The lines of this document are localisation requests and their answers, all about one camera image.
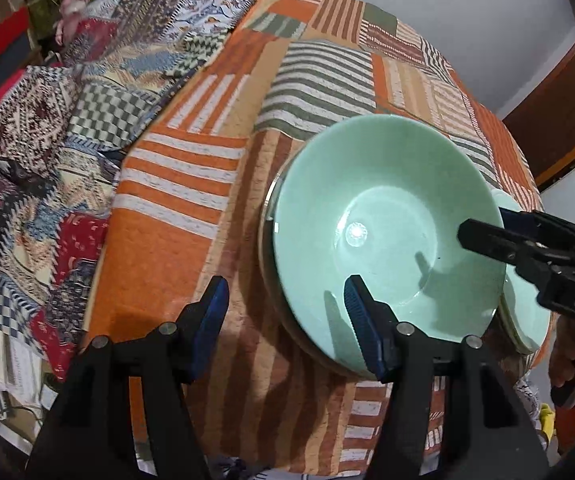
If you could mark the mint green plate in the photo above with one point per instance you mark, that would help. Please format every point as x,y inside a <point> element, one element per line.
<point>522,300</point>

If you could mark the green bowl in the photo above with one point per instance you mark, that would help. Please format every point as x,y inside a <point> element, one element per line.
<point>367,185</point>

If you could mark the brown wooden door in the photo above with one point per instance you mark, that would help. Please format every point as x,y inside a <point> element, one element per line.
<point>552,125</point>

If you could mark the orange striped patchwork tablecloth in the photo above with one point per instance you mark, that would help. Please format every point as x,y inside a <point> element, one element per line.
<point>177,240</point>

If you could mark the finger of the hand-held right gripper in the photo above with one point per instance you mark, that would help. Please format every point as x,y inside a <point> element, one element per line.
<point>487,242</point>
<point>520,222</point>

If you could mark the person's right hand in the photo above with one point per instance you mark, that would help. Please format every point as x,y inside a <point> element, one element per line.
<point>567,350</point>

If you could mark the white printed cloth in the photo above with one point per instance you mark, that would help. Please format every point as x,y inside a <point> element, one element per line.
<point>530,405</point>

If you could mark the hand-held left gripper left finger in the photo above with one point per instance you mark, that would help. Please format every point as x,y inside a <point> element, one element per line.
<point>212,320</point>

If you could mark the pink toy figure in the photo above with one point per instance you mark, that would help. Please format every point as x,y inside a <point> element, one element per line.
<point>72,10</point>

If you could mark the white bowl with black dots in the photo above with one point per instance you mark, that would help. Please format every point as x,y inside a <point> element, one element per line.
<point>266,240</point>

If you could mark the white fridge with pink hearts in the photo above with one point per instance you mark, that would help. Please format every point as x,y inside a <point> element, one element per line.
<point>572,205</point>

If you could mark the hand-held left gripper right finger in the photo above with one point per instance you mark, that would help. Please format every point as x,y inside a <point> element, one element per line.
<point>362,320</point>

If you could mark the patterned patchwork quilt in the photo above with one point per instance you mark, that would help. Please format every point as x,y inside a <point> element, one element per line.
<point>67,110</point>

